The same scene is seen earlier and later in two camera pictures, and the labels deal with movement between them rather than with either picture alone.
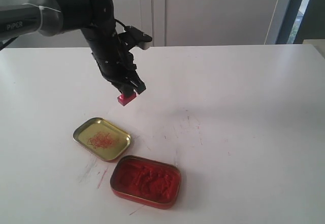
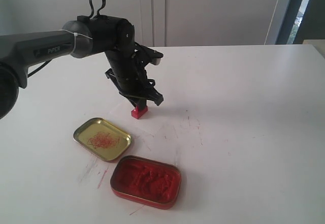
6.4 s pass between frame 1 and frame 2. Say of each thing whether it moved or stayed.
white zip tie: moved
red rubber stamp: moved
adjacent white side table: stayed
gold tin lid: stayed
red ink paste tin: stayed
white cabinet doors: stayed
